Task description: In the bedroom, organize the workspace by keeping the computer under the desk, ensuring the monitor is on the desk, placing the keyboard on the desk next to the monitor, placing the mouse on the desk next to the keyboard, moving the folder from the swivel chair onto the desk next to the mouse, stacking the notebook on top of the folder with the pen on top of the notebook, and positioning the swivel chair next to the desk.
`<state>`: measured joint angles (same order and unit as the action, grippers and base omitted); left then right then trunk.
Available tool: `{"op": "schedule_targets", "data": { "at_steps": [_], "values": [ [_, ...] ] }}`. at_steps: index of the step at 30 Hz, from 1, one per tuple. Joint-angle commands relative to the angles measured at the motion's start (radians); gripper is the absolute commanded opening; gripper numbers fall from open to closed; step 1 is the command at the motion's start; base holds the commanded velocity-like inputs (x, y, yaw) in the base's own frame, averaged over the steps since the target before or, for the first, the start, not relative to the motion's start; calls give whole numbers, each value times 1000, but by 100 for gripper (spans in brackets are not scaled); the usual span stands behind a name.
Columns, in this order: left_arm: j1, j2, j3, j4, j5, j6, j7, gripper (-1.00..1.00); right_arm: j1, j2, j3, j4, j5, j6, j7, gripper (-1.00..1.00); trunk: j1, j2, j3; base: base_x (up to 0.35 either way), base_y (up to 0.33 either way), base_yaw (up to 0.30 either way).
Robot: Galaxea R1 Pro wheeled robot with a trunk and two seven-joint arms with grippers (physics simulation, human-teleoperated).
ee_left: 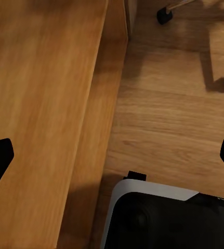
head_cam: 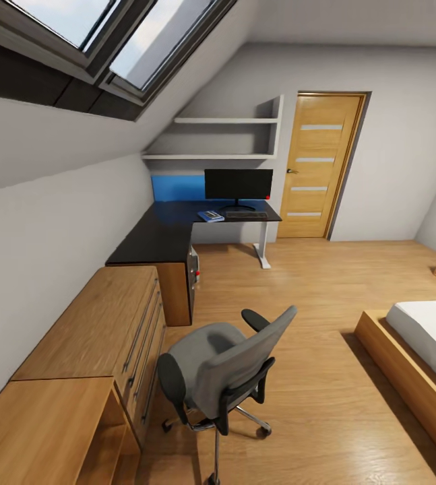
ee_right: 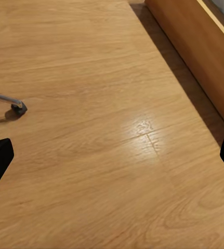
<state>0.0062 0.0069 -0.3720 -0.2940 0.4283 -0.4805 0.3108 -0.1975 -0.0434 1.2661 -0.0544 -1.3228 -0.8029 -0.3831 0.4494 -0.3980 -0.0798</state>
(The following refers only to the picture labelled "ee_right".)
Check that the swivel chair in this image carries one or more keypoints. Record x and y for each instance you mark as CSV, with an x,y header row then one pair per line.
x,y
16,105

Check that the bed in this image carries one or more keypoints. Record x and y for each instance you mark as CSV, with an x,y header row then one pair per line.
x,y
196,29

